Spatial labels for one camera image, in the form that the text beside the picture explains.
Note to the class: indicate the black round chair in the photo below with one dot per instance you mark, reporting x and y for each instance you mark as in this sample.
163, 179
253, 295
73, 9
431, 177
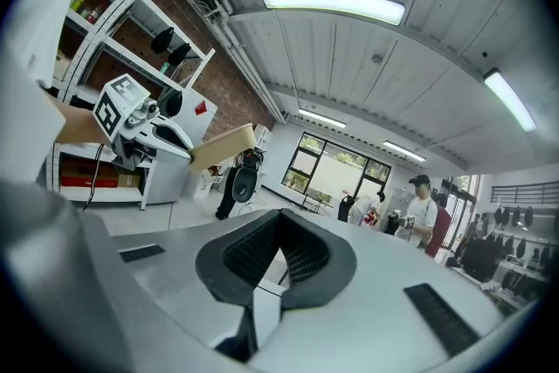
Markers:
245, 184

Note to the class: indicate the red box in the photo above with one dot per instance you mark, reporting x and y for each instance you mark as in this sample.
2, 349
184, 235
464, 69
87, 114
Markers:
78, 181

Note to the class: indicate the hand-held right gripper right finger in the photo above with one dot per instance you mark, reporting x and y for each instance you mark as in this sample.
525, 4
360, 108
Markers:
371, 297

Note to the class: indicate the person's left forearm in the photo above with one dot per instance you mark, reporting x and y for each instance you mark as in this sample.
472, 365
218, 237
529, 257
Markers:
74, 124

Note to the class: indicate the black wall rail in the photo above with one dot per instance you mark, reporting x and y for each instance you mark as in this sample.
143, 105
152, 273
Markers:
524, 192

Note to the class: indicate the white shelf unit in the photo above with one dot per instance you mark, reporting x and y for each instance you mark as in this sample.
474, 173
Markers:
94, 37

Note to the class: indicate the person's white shirt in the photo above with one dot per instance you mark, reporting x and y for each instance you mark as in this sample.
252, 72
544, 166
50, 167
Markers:
26, 122

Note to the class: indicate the long ceiling light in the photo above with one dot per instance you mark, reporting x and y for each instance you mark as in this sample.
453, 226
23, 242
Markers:
404, 150
322, 118
334, 4
511, 100

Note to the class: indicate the black cap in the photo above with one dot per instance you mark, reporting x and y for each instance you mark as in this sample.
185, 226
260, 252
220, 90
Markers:
179, 54
171, 104
161, 40

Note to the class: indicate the black framed window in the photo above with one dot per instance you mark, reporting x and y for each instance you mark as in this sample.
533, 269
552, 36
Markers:
336, 170

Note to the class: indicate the red sign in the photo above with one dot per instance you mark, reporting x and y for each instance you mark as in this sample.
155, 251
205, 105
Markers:
200, 107

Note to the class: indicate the tan oval tray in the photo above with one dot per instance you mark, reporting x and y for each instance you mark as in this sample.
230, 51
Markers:
222, 146

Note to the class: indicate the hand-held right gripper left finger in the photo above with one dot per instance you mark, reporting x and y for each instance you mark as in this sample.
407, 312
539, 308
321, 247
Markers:
174, 275

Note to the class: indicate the white cabinet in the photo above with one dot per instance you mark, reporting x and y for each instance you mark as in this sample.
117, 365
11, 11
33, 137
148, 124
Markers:
192, 144

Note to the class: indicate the brown cardboard box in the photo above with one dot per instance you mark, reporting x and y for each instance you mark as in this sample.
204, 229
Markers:
129, 181

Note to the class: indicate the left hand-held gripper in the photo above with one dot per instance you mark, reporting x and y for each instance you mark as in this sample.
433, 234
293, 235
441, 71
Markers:
113, 113

